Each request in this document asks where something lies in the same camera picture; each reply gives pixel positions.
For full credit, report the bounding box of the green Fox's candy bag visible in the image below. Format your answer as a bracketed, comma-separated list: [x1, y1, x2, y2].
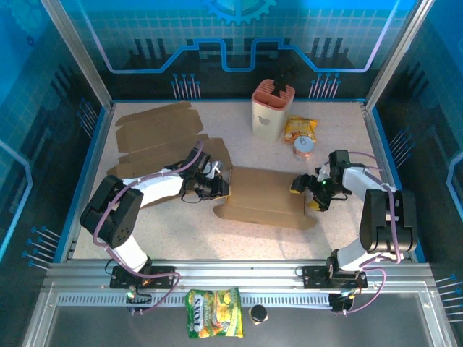
[184, 287, 245, 340]

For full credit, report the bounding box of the pink tin can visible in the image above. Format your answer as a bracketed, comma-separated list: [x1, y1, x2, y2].
[292, 136, 315, 162]

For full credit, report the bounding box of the cream knife block pink top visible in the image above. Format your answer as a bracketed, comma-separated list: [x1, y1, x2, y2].
[251, 79, 296, 142]

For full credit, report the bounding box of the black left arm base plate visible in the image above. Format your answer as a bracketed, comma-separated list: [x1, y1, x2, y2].
[109, 265, 177, 290]

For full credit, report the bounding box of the aluminium frame post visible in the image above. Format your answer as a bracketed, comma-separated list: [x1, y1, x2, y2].
[364, 0, 436, 111]
[39, 0, 116, 111]

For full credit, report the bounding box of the yellow snack bag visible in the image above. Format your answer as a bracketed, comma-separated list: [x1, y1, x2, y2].
[281, 114, 319, 145]

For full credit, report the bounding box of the aluminium mounting rail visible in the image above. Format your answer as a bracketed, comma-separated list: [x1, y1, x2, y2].
[46, 258, 435, 290]

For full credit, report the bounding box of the black knife handle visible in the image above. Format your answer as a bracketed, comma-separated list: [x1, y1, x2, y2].
[271, 64, 297, 98]

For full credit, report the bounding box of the slotted grey cable duct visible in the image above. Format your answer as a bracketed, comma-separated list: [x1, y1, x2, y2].
[56, 292, 336, 308]

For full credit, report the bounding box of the black controller board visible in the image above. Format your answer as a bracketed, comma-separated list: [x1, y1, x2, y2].
[125, 287, 153, 315]
[328, 291, 357, 314]

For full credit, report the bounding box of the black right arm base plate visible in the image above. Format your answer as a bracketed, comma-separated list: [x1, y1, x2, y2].
[302, 265, 368, 290]

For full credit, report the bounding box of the blue table side panel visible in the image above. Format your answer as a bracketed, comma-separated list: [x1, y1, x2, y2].
[54, 104, 111, 263]
[371, 104, 428, 263]

